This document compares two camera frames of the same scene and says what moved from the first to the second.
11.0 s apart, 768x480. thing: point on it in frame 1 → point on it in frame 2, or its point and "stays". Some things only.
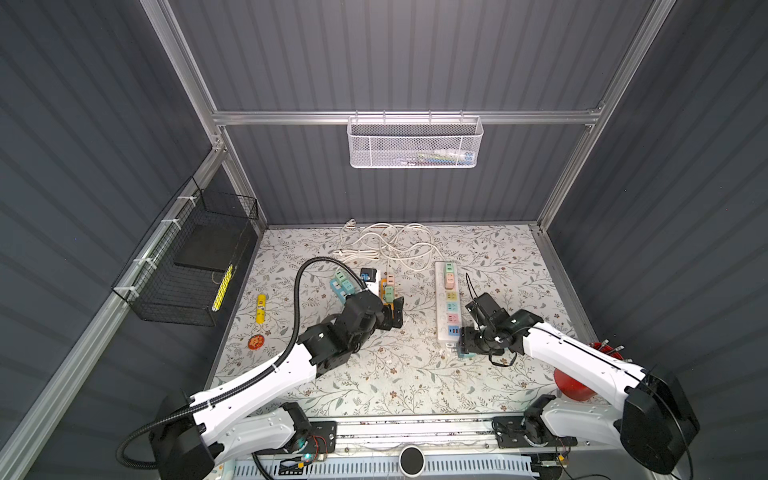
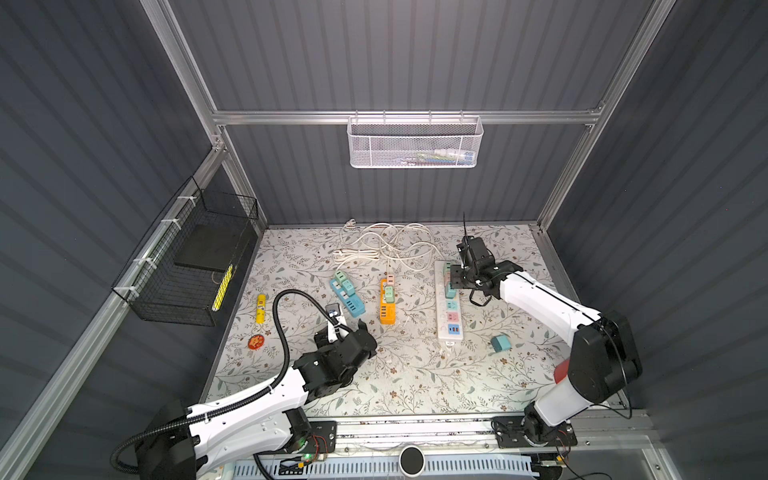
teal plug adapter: (347, 286) stays
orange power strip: (383, 284) stays
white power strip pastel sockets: (448, 300) stays
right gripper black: (466, 342) → (455, 271)
